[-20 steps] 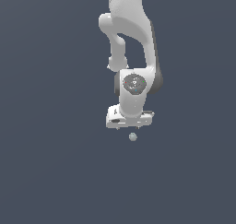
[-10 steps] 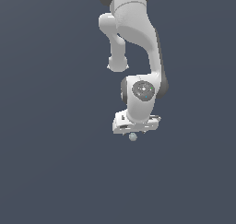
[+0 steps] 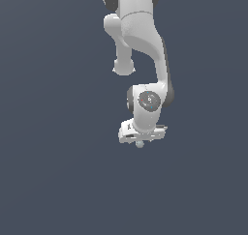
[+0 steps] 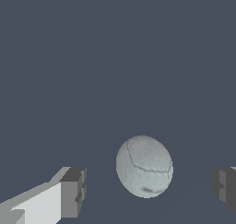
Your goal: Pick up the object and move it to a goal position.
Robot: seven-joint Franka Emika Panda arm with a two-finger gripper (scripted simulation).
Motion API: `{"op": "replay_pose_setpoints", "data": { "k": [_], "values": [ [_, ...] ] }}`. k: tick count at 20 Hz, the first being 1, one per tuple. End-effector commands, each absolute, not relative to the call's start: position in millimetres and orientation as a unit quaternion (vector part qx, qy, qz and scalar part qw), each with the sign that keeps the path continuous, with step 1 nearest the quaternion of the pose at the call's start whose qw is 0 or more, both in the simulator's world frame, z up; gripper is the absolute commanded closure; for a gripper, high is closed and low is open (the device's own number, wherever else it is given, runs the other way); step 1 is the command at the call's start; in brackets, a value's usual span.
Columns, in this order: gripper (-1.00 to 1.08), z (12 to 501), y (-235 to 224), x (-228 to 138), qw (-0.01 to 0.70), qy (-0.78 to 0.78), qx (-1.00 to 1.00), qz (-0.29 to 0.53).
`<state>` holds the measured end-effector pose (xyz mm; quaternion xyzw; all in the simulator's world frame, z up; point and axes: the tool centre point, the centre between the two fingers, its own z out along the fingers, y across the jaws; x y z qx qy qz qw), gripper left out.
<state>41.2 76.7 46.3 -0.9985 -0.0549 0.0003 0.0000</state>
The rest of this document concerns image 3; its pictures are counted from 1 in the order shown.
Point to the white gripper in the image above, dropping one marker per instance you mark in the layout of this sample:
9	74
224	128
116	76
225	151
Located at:
126	134

